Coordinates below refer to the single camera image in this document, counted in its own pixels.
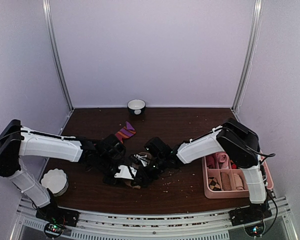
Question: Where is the tan rolled sock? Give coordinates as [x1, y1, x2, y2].
[220, 172, 233, 191]

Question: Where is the black white small bowl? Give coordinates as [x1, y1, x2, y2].
[127, 99, 146, 116]

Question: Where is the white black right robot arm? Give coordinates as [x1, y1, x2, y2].
[129, 118, 268, 221]

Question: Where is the aluminium right corner post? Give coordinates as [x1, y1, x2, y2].
[231, 0, 264, 115]

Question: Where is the beige rolled sock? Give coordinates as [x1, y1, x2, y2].
[233, 173, 245, 191]

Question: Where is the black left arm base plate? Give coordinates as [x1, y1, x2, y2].
[35, 207, 80, 227]

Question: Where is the black argyle rolled sock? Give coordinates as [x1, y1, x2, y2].
[208, 176, 222, 192]

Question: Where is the purple orange striped sock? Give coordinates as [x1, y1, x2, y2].
[115, 121, 136, 144]

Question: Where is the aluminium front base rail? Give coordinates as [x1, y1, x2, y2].
[7, 197, 300, 240]

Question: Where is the pink divided organizer box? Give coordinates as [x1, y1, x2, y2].
[202, 151, 274, 203]

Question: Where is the aluminium left corner post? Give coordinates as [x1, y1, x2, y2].
[42, 0, 74, 111]

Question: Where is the light pink rolled sock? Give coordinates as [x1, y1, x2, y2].
[215, 152, 231, 170]

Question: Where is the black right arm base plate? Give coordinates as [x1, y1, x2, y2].
[229, 207, 272, 226]

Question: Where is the black red rolled sock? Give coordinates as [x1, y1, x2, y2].
[230, 161, 238, 170]

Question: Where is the aluminium right side rail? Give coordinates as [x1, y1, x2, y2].
[230, 108, 241, 123]

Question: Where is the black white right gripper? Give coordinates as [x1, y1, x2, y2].
[133, 157, 167, 188]

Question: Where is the tan ribbed sock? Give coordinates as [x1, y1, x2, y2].
[126, 152, 154, 189]

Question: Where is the aluminium corner post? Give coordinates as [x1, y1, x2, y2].
[231, 0, 264, 115]
[42, 0, 74, 111]

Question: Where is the left circuit board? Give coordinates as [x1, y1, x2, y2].
[43, 222, 65, 239]

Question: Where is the white scalloped bowl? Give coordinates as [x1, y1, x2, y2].
[40, 168, 69, 197]

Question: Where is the circuit board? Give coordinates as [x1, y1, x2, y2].
[244, 223, 265, 238]
[43, 222, 65, 239]

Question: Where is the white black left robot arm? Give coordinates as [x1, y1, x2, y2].
[0, 119, 150, 222]

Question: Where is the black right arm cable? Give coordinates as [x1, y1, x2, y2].
[254, 147, 276, 163]

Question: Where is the right circuit board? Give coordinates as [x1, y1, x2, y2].
[244, 223, 265, 238]

